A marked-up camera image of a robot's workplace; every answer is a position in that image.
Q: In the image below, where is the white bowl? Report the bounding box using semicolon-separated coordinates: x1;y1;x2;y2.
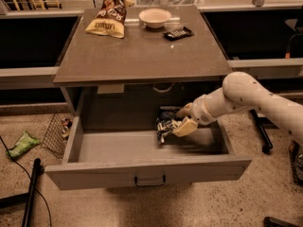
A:
139;9;171;28

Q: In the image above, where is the black stand leg right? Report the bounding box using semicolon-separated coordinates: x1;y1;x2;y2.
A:
250;110;273;154

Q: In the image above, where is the blue chip bag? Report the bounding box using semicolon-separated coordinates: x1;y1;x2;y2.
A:
156;106;182;144

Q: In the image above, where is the brown yellow chip bag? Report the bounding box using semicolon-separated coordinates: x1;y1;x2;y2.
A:
85;0;134;39

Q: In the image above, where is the open grey top drawer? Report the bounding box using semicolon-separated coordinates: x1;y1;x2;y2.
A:
45;84;253;191

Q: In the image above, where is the black stand leg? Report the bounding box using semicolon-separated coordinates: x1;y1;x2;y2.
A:
250;110;273;154
0;158;43;227

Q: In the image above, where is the dark basket at right edge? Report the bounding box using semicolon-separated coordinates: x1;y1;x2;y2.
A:
289;141;303;185

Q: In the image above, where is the small black flat packet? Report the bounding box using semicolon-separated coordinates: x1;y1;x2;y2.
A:
163;26;194;41

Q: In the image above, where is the black metal drawer handle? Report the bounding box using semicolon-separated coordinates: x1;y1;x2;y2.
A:
134;175;167;187

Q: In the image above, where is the black cable on floor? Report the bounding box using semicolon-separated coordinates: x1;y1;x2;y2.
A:
0;135;53;227

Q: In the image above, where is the green snack bag on floor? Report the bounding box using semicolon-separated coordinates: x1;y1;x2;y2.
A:
6;131;41;159

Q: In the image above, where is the black stand leg left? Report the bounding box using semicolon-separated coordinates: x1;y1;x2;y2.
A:
0;158;43;227

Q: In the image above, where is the wire mesh basket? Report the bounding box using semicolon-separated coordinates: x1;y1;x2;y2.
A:
42;113;73;159

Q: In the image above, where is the grey drawer cabinet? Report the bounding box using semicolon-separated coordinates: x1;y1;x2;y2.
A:
54;6;231;131

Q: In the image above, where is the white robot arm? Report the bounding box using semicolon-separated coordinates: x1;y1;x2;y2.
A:
172;72;303;145

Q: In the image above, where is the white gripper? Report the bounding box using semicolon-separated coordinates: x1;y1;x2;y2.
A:
172;95;216;137

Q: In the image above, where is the black object bottom right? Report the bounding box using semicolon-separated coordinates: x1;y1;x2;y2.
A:
263;217;299;227

